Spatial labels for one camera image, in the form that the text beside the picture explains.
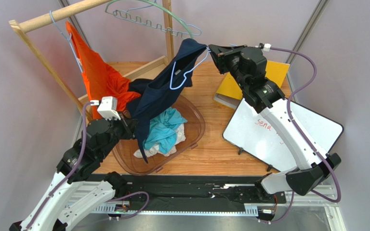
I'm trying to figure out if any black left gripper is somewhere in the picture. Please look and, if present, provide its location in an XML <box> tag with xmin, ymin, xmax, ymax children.
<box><xmin>99</xmin><ymin>110</ymin><xmax>138</xmax><ymax>159</ymax></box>

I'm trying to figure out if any turquoise t shirt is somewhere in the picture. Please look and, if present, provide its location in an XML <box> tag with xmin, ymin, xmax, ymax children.
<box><xmin>143</xmin><ymin>107</ymin><xmax>187</xmax><ymax>156</ymax></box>

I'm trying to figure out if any navy blue t shirt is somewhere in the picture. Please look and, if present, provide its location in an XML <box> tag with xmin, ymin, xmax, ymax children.
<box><xmin>127</xmin><ymin>38</ymin><xmax>207</xmax><ymax>163</ymax></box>

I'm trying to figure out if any white t shirt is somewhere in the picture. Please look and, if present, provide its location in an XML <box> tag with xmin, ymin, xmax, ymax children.
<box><xmin>143</xmin><ymin>122</ymin><xmax>186</xmax><ymax>157</ymax></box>

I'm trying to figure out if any green plastic hanger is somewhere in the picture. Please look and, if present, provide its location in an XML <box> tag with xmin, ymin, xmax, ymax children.
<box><xmin>105</xmin><ymin>0</ymin><xmax>203</xmax><ymax>39</ymax></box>

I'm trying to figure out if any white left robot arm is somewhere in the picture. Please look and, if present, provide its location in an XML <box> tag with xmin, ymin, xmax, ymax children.
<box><xmin>9</xmin><ymin>118</ymin><xmax>138</xmax><ymax>231</ymax></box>

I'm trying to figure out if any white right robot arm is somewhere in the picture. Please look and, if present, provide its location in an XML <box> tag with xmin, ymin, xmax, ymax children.
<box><xmin>209</xmin><ymin>43</ymin><xmax>341</xmax><ymax>199</ymax></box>

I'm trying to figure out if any orange t shirt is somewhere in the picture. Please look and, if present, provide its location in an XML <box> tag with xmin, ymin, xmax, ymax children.
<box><xmin>66</xmin><ymin>22</ymin><xmax>141</xmax><ymax>111</ymax></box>

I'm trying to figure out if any transparent brown plastic basket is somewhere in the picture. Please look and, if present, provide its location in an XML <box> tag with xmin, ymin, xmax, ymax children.
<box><xmin>112</xmin><ymin>96</ymin><xmax>205</xmax><ymax>176</ymax></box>

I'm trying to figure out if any yellow binder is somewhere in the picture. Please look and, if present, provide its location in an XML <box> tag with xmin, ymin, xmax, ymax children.
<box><xmin>213</xmin><ymin>61</ymin><xmax>290</xmax><ymax>110</ymax></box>

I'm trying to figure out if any white dry erase board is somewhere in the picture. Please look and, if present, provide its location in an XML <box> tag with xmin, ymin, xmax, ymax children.
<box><xmin>223</xmin><ymin>100</ymin><xmax>344</xmax><ymax>171</ymax></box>

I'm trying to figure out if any wooden clothes rack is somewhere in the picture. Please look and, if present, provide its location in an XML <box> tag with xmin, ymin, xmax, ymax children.
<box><xmin>8</xmin><ymin>0</ymin><xmax>189</xmax><ymax>122</ymax></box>

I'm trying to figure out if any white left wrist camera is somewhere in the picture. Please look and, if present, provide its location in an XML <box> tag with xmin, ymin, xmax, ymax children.
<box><xmin>90</xmin><ymin>96</ymin><xmax>121</xmax><ymax>120</ymax></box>

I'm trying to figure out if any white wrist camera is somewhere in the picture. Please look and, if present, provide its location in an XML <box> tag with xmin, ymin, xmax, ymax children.
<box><xmin>90</xmin><ymin>96</ymin><xmax>121</xmax><ymax>120</ymax></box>
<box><xmin>258</xmin><ymin>43</ymin><xmax>272</xmax><ymax>52</ymax></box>

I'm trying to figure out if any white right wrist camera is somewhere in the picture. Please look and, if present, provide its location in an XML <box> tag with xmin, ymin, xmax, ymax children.
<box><xmin>258</xmin><ymin>43</ymin><xmax>272</xmax><ymax>52</ymax></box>

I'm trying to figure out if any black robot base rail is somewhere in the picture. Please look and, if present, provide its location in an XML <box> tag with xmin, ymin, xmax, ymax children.
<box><xmin>114</xmin><ymin>175</ymin><xmax>287</xmax><ymax>212</ymax></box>

